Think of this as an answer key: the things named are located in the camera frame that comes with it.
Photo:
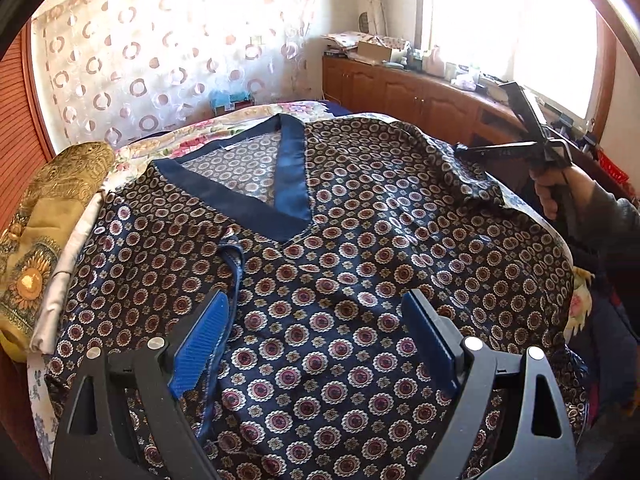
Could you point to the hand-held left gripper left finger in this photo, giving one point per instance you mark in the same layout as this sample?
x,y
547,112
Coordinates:
x,y
200,345

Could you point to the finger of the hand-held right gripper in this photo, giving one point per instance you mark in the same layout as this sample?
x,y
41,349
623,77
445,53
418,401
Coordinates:
x,y
522,110
495,150

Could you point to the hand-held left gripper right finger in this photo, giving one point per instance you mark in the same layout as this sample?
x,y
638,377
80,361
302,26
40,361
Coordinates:
x,y
430,335

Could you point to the navy medallion print shirt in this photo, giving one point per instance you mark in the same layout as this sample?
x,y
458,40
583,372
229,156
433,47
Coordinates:
x,y
350,240

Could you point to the person's right forearm grey sleeve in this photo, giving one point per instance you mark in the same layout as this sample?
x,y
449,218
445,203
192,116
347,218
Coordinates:
x,y
610,215

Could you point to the pile of dark clothes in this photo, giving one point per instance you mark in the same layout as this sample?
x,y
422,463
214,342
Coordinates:
x,y
615,340

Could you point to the person's right hand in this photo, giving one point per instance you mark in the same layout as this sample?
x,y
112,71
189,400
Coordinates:
x,y
544,200

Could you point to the red basket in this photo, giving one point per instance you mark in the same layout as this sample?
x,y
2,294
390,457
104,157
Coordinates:
x,y
614,169

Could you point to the bright window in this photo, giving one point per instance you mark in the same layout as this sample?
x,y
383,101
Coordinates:
x,y
500,25

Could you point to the white bottle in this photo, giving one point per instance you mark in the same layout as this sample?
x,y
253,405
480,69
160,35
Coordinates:
x,y
431,60

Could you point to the wooden cabinet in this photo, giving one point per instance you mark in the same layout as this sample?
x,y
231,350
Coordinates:
x,y
400,95

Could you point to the cardboard box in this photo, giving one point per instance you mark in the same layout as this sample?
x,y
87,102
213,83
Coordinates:
x,y
377,52

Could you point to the pale satin cloth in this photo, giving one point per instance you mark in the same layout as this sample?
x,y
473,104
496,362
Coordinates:
x,y
65,270

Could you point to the patterned cloth on cabinet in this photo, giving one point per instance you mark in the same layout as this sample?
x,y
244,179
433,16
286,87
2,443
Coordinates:
x,y
350,41

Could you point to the gold embroidered pillow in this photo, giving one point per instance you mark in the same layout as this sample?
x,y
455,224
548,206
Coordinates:
x,y
45,210

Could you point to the teal box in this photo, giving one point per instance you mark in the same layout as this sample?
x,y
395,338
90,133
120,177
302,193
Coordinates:
x,y
230,102

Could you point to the brown wooden slatted panel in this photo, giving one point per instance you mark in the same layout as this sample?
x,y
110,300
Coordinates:
x,y
25,125

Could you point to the white curtain with brown circles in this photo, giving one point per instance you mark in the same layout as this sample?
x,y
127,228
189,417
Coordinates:
x,y
165,60

